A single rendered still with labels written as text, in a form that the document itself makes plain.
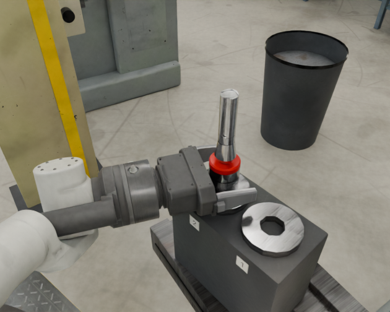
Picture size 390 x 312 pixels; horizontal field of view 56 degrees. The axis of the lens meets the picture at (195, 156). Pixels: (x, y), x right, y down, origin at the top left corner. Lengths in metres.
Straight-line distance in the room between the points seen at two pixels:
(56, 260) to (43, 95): 1.42
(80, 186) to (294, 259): 0.30
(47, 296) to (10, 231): 0.97
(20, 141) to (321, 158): 1.74
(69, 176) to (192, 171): 0.17
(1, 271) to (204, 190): 0.26
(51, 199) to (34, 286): 0.94
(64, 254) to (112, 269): 1.39
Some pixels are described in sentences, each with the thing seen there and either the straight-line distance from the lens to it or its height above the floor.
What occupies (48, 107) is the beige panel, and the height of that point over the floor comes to 0.59.
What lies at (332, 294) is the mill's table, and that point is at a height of 0.94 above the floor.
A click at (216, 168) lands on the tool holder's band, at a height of 1.20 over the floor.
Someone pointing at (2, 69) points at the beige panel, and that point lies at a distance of 1.75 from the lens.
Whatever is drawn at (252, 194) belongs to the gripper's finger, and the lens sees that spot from 0.53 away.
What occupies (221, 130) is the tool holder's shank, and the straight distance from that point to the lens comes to 0.50.
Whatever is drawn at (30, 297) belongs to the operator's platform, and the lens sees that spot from 1.42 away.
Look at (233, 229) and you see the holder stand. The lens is 0.55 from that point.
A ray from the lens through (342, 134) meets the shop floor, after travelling 2.73.
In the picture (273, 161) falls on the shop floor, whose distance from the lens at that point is 2.38.
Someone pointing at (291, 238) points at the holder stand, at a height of 1.14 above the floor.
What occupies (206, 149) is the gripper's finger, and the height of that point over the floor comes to 1.18.
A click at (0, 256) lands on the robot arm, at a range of 0.41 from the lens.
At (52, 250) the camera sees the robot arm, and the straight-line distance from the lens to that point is 0.47.
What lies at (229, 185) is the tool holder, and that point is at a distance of 0.55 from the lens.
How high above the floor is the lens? 1.56
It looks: 41 degrees down
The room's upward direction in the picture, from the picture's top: straight up
